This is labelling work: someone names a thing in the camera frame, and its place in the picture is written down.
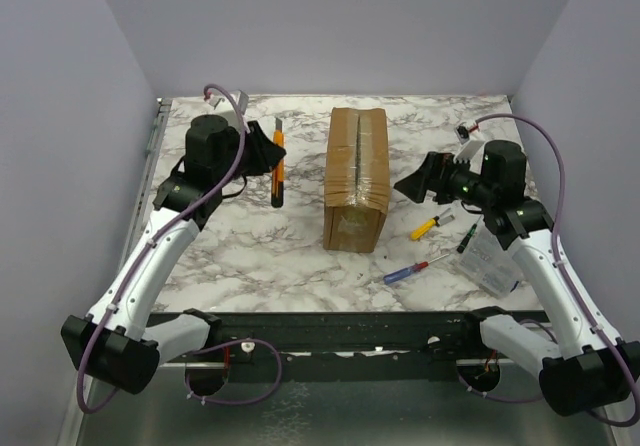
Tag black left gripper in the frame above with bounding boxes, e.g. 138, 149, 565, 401
216, 120, 287, 186

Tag orange black utility knife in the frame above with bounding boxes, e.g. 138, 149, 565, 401
271, 118, 284, 208

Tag brown cardboard express box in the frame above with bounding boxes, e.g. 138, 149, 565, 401
323, 108, 391, 253

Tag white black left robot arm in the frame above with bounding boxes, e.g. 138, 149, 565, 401
61, 114, 286, 394

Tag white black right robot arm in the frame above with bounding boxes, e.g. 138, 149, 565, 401
394, 140, 639, 416

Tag clear plastic screw box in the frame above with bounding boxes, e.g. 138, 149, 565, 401
458, 225, 523, 298

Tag yellow handled stubby screwdriver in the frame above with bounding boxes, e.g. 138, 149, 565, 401
410, 209, 455, 241

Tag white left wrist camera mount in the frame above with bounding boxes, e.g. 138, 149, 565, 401
205, 90, 249, 129

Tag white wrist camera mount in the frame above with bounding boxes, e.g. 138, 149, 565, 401
454, 122, 487, 163
205, 90, 249, 129

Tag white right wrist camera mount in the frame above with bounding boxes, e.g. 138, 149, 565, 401
454, 122, 487, 163

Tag blue red handled screwdriver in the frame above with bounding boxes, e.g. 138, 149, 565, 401
383, 253, 449, 285

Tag aluminium side rail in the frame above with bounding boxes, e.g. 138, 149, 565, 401
118, 98, 172, 270

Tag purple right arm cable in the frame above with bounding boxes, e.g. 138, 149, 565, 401
457, 113, 640, 427

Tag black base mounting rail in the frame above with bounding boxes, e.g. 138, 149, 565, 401
149, 309, 551, 382

